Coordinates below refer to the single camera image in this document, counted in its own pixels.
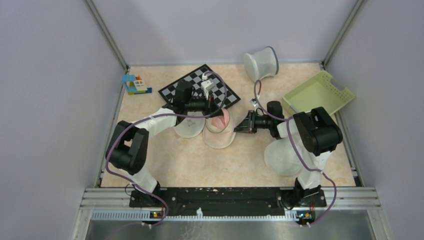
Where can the white mesh laundry bag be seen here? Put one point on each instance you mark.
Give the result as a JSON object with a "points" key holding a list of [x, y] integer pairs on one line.
{"points": [[211, 136], [281, 158]]}

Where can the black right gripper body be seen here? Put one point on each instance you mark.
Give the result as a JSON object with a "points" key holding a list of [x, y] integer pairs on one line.
{"points": [[258, 122]]}

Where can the black and white chessboard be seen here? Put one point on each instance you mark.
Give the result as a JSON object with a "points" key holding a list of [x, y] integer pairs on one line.
{"points": [[194, 77]]}

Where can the light green plastic basket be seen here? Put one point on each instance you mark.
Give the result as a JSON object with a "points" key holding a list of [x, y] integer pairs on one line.
{"points": [[318, 91]]}

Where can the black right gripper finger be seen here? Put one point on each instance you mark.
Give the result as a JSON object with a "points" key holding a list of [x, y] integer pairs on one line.
{"points": [[241, 128], [245, 121]]}

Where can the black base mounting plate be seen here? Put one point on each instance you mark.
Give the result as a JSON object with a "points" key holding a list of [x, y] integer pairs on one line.
{"points": [[225, 201]]}

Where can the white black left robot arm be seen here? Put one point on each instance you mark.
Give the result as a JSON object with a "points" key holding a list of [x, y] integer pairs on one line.
{"points": [[128, 147]]}

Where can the aluminium front frame rail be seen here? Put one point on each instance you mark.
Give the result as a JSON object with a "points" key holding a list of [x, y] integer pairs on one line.
{"points": [[352, 213]]}

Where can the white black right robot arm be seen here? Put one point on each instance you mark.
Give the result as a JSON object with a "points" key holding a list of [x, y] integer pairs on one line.
{"points": [[312, 135]]}

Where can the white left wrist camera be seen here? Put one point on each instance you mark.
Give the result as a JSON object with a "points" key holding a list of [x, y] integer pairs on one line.
{"points": [[207, 85]]}

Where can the pink bra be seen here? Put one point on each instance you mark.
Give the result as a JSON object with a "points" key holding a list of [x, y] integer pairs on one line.
{"points": [[221, 121]]}

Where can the colourful toy block house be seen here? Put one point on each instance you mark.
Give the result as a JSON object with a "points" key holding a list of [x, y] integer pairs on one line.
{"points": [[134, 85]]}

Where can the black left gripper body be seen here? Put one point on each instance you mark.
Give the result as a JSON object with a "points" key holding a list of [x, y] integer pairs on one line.
{"points": [[199, 104]]}

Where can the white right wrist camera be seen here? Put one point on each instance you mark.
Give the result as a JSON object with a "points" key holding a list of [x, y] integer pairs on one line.
{"points": [[254, 103]]}

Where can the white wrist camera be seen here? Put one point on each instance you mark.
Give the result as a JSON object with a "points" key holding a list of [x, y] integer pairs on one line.
{"points": [[254, 103], [207, 85]]}

